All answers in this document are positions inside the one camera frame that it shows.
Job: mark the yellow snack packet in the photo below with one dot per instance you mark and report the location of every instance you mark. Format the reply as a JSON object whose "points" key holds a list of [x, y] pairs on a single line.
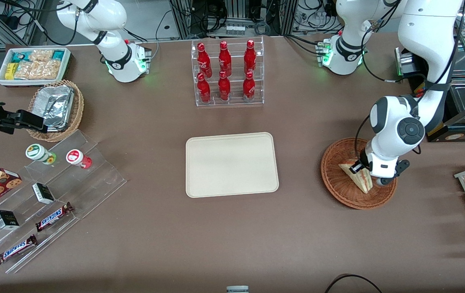
{"points": [[10, 71]]}

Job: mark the red cola bottle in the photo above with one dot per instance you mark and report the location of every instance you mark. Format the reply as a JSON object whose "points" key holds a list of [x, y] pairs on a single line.
{"points": [[224, 87], [203, 89], [224, 59], [250, 57], [204, 61], [249, 87]]}

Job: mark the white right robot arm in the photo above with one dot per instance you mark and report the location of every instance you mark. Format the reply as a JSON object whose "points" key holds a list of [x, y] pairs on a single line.
{"points": [[114, 57]]}

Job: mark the green lid cup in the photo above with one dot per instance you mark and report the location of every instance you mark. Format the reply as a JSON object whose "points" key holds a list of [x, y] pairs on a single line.
{"points": [[37, 152]]}

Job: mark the aluminium foil container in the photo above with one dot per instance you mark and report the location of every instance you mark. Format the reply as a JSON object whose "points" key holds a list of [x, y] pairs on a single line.
{"points": [[55, 106]]}

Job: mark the large clear cracker bag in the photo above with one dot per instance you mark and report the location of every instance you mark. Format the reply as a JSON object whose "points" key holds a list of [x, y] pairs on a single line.
{"points": [[39, 70]]}

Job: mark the triangular sandwich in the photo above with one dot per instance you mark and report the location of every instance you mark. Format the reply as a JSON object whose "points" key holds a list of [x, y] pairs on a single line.
{"points": [[360, 181]]}

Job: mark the teal snack packet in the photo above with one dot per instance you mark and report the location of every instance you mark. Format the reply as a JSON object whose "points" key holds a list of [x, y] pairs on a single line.
{"points": [[19, 57], [58, 55]]}

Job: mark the small black box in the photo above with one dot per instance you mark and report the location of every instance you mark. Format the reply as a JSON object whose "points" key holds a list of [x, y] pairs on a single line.
{"points": [[43, 193], [6, 219]]}

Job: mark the aluminium frame rack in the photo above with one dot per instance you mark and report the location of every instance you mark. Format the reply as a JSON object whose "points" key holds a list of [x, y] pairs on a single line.
{"points": [[177, 20]]}

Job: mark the red lid cup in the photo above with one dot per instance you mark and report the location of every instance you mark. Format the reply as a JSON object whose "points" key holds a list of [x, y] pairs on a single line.
{"points": [[75, 157]]}

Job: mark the beige plastic tray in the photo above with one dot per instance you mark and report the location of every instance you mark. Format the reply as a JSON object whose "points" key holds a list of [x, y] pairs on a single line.
{"points": [[232, 165]]}

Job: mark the grey object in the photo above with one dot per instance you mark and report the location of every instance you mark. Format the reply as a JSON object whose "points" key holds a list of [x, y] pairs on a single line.
{"points": [[237, 289]]}

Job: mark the clear acrylic stepped display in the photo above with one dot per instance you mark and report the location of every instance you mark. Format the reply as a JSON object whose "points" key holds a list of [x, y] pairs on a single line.
{"points": [[94, 183]]}

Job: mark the small clear cracker bag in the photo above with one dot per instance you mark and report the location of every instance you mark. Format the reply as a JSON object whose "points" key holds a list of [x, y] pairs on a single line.
{"points": [[41, 55]]}

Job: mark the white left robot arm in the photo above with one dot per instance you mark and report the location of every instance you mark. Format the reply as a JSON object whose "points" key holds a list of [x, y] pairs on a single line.
{"points": [[395, 122]]}

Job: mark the silver metal box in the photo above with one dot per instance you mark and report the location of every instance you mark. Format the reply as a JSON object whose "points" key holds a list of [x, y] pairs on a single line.
{"points": [[403, 61]]}

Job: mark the white power strip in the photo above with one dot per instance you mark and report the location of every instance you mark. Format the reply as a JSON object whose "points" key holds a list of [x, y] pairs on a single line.
{"points": [[235, 29]]}

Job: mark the white snack bin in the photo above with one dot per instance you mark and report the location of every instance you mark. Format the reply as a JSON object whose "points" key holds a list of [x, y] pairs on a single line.
{"points": [[66, 65]]}

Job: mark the clear acrylic bottle rack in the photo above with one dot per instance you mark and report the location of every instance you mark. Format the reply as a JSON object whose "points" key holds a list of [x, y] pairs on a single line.
{"points": [[236, 101]]}

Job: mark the light wicker basket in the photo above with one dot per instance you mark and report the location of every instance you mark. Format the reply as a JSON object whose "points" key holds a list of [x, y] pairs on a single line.
{"points": [[78, 110]]}

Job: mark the brown wicker basket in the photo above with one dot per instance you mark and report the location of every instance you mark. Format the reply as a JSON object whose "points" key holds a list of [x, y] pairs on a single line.
{"points": [[338, 191]]}

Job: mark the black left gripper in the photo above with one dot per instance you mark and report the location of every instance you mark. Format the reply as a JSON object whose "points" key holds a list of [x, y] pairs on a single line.
{"points": [[364, 159]]}

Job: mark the snickers chocolate bar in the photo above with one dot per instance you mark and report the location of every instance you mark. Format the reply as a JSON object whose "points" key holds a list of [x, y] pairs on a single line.
{"points": [[16, 249], [53, 217]]}

